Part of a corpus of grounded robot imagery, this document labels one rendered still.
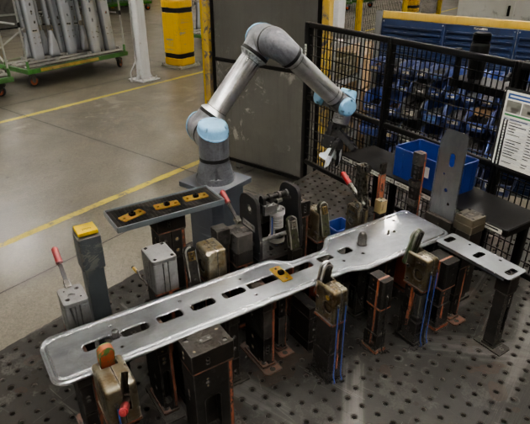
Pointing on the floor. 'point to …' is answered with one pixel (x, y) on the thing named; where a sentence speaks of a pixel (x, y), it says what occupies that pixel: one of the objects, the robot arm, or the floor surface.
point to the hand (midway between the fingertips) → (331, 167)
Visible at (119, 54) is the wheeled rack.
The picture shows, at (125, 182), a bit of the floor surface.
